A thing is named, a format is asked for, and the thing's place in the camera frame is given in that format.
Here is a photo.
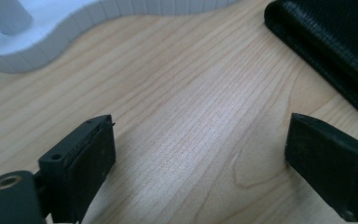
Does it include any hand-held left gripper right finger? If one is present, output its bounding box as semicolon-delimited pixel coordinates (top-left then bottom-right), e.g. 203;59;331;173
284;112;358;223

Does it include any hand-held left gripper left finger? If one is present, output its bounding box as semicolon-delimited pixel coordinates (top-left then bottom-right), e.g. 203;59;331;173
37;114;117;224

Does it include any white wavy-edged stand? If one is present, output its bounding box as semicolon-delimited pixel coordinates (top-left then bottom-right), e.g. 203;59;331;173
0;0;241;75

